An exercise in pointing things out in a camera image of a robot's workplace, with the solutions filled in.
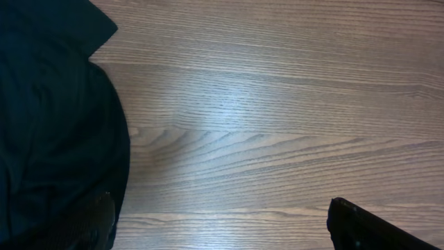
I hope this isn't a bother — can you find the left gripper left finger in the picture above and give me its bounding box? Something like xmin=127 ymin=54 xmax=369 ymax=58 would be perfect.
xmin=66 ymin=192 xmax=115 ymax=250

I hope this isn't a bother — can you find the black garment on table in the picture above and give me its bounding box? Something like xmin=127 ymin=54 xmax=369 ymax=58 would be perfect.
xmin=1 ymin=0 xmax=130 ymax=249

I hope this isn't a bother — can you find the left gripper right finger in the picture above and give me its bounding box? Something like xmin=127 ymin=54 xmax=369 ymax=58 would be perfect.
xmin=327 ymin=197 xmax=439 ymax=250

